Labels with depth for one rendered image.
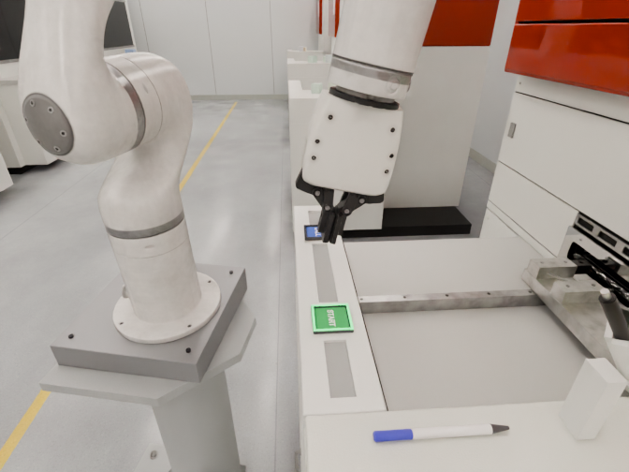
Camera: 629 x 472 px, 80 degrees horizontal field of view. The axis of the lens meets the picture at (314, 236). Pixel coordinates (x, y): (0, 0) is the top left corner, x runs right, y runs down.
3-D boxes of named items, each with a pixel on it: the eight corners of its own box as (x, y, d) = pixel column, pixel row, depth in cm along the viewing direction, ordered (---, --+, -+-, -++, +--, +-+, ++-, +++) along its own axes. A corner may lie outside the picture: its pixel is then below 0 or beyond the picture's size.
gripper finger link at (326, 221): (337, 184, 46) (325, 231, 49) (312, 180, 45) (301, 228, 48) (341, 194, 43) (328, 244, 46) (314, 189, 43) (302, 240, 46)
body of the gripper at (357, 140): (402, 91, 43) (375, 182, 48) (316, 71, 41) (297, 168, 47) (424, 102, 37) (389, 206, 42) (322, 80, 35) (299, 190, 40)
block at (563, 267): (563, 268, 80) (567, 256, 79) (573, 277, 77) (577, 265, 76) (526, 270, 80) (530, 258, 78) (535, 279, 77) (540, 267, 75)
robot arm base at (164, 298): (92, 342, 63) (51, 250, 53) (142, 272, 79) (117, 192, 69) (204, 346, 62) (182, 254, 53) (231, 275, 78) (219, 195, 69)
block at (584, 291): (589, 291, 73) (594, 278, 72) (602, 302, 70) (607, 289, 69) (549, 293, 73) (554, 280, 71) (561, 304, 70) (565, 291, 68)
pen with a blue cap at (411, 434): (507, 420, 39) (373, 428, 38) (512, 429, 38) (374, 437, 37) (504, 426, 39) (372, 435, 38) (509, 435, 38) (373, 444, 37)
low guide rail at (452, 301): (576, 298, 81) (581, 287, 79) (582, 303, 79) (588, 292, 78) (345, 308, 78) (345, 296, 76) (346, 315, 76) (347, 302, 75)
